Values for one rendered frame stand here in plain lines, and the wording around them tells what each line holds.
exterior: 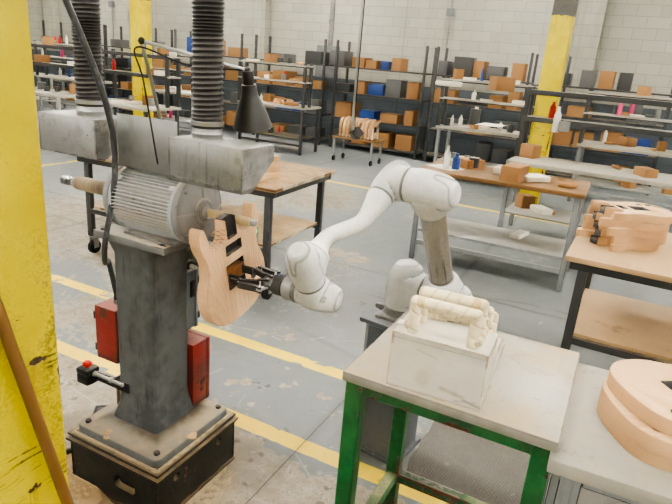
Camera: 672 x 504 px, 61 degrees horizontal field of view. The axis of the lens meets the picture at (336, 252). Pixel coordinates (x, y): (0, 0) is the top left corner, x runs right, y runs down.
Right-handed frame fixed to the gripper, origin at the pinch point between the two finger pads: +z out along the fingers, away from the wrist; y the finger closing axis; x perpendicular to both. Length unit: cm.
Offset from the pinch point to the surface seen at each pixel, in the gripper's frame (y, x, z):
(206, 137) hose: -1.9, 49.5, 5.6
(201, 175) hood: -7.5, 38.6, 4.7
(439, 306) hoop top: -14, 17, -79
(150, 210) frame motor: -6.1, 20.8, 31.5
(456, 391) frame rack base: -19, -6, -87
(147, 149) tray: 1, 41, 36
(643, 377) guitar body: 9, -5, -132
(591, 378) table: 24, -21, -120
